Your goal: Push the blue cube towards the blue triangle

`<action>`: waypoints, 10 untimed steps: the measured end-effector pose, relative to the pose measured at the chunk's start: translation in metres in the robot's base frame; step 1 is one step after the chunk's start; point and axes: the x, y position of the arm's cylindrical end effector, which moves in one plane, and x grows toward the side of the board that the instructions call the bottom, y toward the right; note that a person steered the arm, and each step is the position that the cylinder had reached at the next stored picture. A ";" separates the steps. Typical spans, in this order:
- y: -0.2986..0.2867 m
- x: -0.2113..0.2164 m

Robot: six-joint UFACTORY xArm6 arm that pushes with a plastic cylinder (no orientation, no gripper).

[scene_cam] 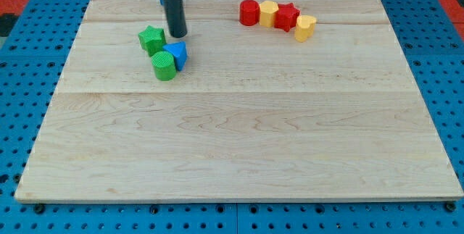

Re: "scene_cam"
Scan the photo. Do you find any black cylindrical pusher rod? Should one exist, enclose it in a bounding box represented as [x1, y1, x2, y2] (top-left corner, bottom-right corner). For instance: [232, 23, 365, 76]
[162, 0, 188, 38]

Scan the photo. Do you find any blue triangle block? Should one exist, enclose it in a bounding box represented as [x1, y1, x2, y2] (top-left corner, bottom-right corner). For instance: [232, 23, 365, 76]
[163, 41, 188, 71]

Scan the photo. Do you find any green star block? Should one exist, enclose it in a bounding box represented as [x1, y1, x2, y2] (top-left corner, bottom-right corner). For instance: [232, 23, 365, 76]
[138, 25, 166, 57]

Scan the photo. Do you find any green cylinder block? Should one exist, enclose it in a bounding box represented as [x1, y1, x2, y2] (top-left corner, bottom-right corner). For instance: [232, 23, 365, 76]
[151, 51, 177, 81]

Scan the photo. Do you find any red cylinder block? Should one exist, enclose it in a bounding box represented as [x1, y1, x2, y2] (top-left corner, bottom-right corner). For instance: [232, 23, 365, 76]
[239, 0, 260, 26]

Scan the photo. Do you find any yellow hexagon block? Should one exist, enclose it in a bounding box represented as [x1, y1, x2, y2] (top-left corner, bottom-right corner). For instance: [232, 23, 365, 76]
[259, 1, 279, 28]

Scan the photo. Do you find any red star block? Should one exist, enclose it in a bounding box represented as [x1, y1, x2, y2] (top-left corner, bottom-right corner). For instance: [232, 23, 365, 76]
[274, 3, 300, 32]

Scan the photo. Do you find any yellow heart block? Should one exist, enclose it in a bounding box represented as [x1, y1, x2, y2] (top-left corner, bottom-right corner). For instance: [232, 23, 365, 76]
[294, 15, 317, 42]

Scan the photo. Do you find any light wooden board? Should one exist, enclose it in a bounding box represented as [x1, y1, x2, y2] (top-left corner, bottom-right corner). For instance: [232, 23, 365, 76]
[15, 0, 463, 204]

